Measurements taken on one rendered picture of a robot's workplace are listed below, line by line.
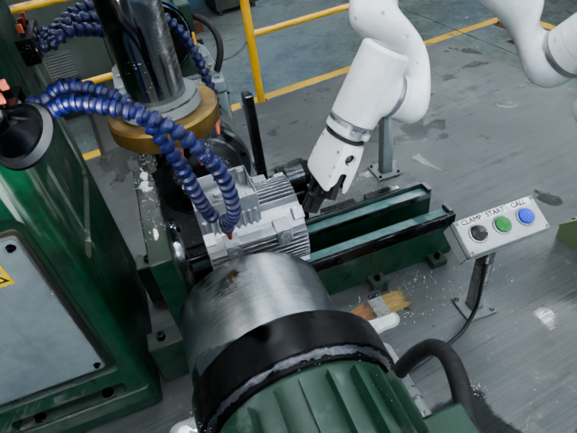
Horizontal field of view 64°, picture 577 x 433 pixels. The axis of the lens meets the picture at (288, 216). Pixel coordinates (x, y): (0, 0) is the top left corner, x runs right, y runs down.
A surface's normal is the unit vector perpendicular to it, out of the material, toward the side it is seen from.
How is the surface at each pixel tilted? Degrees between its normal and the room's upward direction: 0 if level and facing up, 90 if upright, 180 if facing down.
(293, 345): 4
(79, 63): 90
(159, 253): 0
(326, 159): 61
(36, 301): 90
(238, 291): 9
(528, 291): 0
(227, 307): 17
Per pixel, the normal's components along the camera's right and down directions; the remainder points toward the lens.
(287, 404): -0.33, -0.65
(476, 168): -0.11, -0.74
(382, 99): 0.32, 0.61
